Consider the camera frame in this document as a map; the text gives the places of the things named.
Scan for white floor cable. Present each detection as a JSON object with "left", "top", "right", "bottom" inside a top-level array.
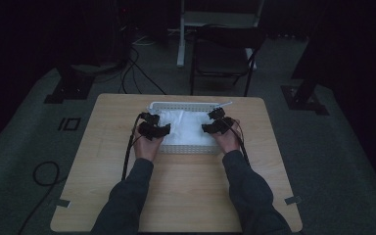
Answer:
[{"left": 131, "top": 34, "right": 158, "bottom": 47}]

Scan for person's left hand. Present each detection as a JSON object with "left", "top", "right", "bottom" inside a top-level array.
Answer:
[{"left": 132, "top": 125, "right": 166, "bottom": 163}]

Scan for white cloth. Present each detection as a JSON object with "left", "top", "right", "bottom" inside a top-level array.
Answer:
[{"left": 158, "top": 109, "right": 220, "bottom": 147}]

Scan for right hand-held gripper black cable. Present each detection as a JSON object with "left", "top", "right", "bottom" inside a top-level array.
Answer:
[{"left": 229, "top": 121, "right": 252, "bottom": 167}]

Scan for black floor cables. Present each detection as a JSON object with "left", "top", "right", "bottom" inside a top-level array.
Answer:
[{"left": 118, "top": 45, "right": 167, "bottom": 96}]

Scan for white plastic basket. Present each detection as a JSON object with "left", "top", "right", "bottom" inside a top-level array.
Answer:
[{"left": 147, "top": 101, "right": 225, "bottom": 156}]

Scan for black looped floor cable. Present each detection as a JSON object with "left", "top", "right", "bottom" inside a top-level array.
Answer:
[{"left": 17, "top": 161, "right": 71, "bottom": 235}]

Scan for hand-held gripper black cable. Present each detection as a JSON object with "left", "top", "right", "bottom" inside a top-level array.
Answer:
[
  {"left": 120, "top": 112, "right": 145, "bottom": 182},
  {"left": 229, "top": 121, "right": 252, "bottom": 167}
]

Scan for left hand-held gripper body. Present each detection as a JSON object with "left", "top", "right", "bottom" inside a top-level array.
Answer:
[{"left": 138, "top": 112, "right": 165, "bottom": 142}]

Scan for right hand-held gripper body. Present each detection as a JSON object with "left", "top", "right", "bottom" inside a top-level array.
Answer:
[{"left": 207, "top": 100, "right": 236, "bottom": 135}]

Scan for left hand-held gripper black cable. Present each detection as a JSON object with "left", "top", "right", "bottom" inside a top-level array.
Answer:
[{"left": 120, "top": 112, "right": 145, "bottom": 182}]

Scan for black stand with base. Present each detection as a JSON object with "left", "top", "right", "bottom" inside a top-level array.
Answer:
[
  {"left": 43, "top": 62, "right": 96, "bottom": 105},
  {"left": 280, "top": 28, "right": 330, "bottom": 117}
]

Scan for black folding chair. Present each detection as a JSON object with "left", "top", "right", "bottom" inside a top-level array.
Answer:
[{"left": 189, "top": 23, "right": 267, "bottom": 98}]

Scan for person's right hand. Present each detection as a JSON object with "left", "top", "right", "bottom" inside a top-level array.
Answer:
[{"left": 212, "top": 118, "right": 243, "bottom": 156}]

